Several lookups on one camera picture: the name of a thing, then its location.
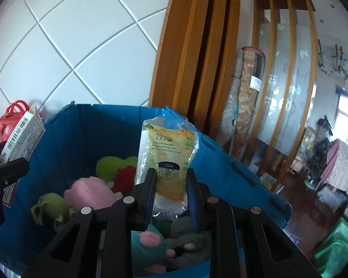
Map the teal dressed plush toy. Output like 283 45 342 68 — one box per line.
130 228 176 274

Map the red hard case with handle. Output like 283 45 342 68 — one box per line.
0 100 29 144

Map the wooden headboard frame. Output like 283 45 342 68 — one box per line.
148 0 241 139

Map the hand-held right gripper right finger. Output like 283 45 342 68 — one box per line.
186 168 321 278

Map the white pink-edged carton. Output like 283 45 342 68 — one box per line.
0 106 46 207

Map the rolled patterned rug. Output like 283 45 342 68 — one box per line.
230 46 266 162

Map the yellow wet wipes packet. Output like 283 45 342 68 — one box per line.
135 118 198 219

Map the hanging vine decoration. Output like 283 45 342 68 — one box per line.
317 39 348 82

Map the small patterned box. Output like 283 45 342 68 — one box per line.
259 172 277 192

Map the blue plastic crate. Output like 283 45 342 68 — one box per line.
0 101 292 274

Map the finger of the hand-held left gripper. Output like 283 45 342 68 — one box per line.
0 158 29 184

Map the dark clutter pile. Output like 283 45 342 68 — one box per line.
304 116 332 180

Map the grey plush toy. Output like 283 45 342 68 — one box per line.
162 217 212 270

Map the wooden slat glass divider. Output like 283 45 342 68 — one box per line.
241 0 318 193

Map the pink patterned cloth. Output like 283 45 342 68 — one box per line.
319 139 348 206

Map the pink pig plush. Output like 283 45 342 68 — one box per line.
64 177 118 210

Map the green plush cloth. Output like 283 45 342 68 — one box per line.
96 156 138 183

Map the red fabric item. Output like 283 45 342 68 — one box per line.
113 166 137 194

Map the green plastic bin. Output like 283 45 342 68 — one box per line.
313 217 348 278

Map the yellow-green toy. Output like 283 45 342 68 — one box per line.
30 193 71 232

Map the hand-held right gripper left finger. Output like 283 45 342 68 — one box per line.
25 168 157 278

